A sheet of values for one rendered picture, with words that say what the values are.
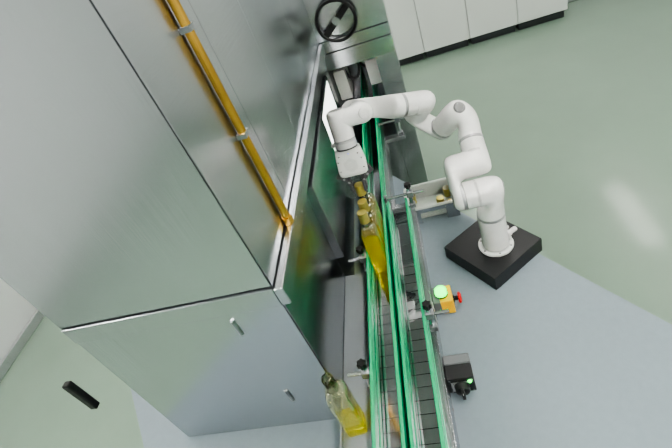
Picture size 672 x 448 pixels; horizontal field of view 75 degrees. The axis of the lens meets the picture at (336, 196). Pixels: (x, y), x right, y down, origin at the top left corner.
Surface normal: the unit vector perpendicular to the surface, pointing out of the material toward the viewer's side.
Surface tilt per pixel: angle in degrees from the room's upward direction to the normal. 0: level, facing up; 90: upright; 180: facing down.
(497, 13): 90
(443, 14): 90
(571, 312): 0
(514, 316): 0
